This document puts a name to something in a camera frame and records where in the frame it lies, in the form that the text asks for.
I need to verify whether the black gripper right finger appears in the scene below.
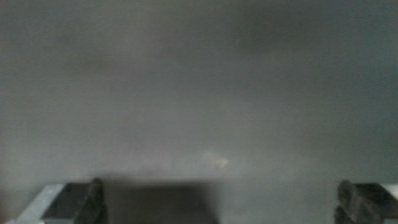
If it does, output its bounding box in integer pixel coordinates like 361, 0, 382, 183
334, 180, 398, 224

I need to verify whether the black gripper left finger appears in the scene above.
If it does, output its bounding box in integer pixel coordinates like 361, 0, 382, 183
12, 177, 110, 224

